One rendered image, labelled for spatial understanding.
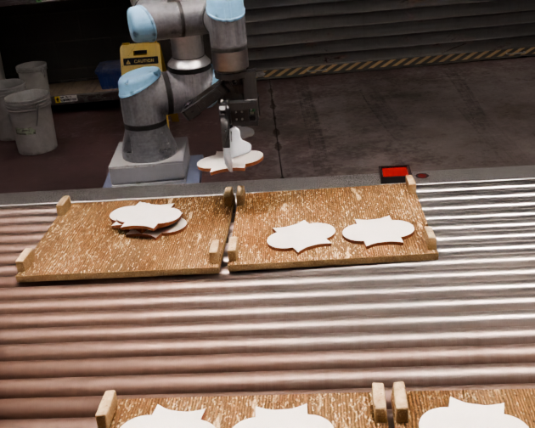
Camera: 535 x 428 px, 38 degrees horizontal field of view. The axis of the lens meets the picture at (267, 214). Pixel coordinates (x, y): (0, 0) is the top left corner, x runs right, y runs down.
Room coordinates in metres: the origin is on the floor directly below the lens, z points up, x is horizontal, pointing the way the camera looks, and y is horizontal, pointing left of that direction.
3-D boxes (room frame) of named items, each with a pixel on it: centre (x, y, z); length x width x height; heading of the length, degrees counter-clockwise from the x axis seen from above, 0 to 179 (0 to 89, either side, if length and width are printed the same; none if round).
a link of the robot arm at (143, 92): (2.02, 0.30, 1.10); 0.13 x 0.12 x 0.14; 105
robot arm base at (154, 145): (2.01, 0.31, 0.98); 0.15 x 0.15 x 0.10
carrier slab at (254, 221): (1.49, -0.13, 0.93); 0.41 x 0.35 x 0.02; 86
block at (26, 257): (1.40, 0.50, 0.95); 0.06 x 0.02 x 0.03; 175
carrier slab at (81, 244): (1.51, 0.29, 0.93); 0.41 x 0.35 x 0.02; 85
